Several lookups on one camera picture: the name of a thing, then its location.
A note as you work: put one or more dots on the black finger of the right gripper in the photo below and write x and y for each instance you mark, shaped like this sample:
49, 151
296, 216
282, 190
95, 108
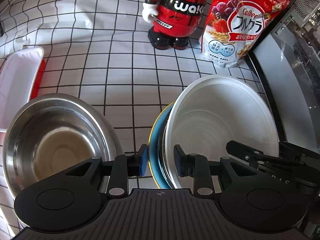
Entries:
295, 166

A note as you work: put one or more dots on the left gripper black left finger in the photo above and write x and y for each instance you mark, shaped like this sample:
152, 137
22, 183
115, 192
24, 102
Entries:
111, 178

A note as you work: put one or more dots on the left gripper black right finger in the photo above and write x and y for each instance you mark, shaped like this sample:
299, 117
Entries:
202, 170

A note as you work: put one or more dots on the yellow rimmed plate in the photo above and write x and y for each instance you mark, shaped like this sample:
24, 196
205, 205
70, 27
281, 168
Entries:
150, 149

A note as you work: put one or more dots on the blue ceramic bowl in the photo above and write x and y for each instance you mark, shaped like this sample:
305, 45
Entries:
158, 152

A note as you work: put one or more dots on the white paper noodle bowl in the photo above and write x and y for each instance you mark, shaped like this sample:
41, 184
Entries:
209, 113

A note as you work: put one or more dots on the stainless steel bowl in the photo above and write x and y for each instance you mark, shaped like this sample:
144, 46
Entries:
52, 133

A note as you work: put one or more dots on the red white rectangular container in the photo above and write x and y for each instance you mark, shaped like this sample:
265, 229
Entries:
21, 77

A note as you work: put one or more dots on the red robot figurine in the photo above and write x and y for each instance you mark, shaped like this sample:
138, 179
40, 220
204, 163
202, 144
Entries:
173, 21

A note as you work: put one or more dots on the red granola bag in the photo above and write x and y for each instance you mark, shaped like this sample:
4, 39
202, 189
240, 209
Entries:
232, 27

